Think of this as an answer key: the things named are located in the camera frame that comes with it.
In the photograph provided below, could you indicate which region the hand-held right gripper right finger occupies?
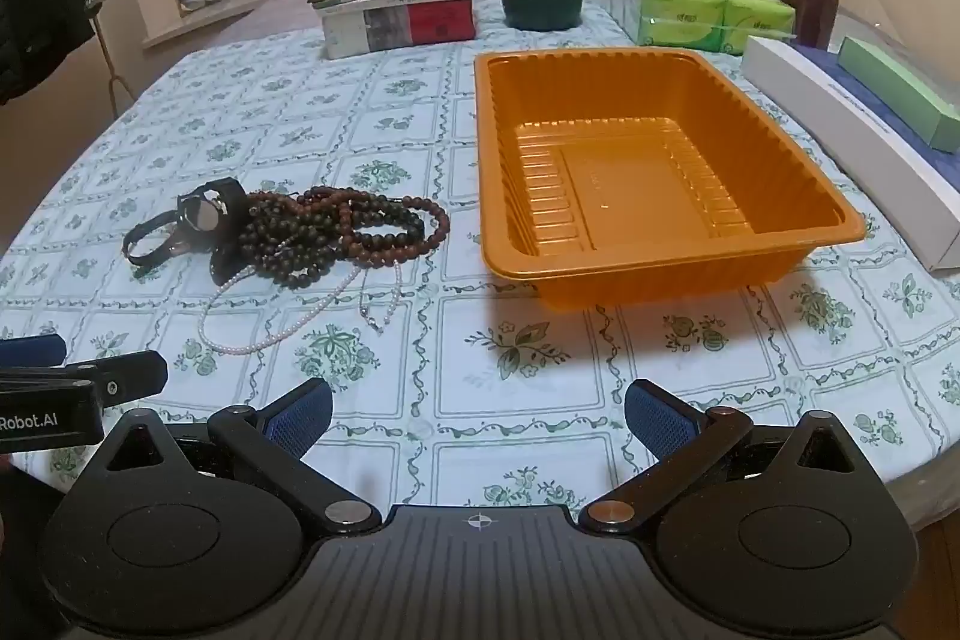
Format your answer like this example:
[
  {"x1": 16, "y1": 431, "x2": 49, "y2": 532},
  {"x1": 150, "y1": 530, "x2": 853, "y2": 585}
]
[{"x1": 579, "y1": 379, "x2": 863, "y2": 536}]

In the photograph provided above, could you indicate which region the white and red printed box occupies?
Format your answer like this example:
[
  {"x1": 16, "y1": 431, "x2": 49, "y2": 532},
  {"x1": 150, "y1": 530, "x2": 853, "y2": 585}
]
[{"x1": 322, "y1": 0, "x2": 479, "y2": 61}]

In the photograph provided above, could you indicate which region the long white box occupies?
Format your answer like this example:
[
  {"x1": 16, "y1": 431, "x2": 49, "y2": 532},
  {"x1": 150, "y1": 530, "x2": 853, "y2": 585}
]
[{"x1": 742, "y1": 35, "x2": 960, "y2": 273}]

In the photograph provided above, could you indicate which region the green floral tablecloth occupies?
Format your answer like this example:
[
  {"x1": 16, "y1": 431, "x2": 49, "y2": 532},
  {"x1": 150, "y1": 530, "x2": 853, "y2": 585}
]
[{"x1": 0, "y1": 0, "x2": 960, "y2": 515}]

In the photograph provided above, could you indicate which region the orange plastic tray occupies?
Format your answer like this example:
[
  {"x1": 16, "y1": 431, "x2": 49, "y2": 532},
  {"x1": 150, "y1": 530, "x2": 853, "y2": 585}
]
[{"x1": 474, "y1": 47, "x2": 868, "y2": 316}]

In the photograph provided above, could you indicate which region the reddish brown bead bracelet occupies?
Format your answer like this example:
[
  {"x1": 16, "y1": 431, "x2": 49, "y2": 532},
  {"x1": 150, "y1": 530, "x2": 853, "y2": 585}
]
[{"x1": 296, "y1": 185, "x2": 452, "y2": 268}]

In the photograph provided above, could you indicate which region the dark bead necklace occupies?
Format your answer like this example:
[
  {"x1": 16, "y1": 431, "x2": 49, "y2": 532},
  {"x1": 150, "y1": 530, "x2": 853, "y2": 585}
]
[{"x1": 238, "y1": 190, "x2": 430, "y2": 290}]

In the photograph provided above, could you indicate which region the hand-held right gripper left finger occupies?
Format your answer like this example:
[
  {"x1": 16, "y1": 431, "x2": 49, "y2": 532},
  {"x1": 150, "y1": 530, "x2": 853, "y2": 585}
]
[{"x1": 96, "y1": 377, "x2": 382, "y2": 536}]

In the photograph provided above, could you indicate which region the white pearl necklace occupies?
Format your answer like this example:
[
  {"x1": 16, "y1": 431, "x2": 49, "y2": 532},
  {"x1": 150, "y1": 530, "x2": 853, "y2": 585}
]
[{"x1": 198, "y1": 241, "x2": 362, "y2": 356}]

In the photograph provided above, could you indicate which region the thin metal coat stand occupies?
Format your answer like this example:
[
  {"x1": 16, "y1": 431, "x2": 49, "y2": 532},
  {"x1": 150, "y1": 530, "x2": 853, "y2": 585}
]
[{"x1": 88, "y1": 13, "x2": 140, "y2": 121}]

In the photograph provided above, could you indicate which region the long green box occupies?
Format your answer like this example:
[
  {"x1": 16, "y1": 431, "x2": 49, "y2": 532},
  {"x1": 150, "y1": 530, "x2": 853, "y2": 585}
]
[{"x1": 835, "y1": 35, "x2": 960, "y2": 154}]

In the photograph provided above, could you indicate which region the green tissue pack bundle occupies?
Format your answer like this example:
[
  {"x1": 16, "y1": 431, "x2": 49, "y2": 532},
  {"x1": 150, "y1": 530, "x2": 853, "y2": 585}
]
[{"x1": 606, "y1": 0, "x2": 797, "y2": 58}]

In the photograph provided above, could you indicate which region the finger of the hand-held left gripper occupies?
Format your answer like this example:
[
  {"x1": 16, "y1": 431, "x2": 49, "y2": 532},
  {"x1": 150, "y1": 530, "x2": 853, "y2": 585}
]
[
  {"x1": 67, "y1": 350, "x2": 170, "y2": 403},
  {"x1": 0, "y1": 333, "x2": 68, "y2": 372}
]

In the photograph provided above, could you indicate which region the black wrist watch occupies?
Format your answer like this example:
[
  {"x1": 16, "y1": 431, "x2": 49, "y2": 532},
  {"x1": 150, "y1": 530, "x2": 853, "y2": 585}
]
[{"x1": 123, "y1": 178, "x2": 245, "y2": 283}]

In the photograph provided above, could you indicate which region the thin silver chain necklace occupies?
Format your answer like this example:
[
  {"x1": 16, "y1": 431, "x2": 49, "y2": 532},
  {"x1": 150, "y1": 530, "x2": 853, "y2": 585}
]
[{"x1": 358, "y1": 260, "x2": 403, "y2": 336}]

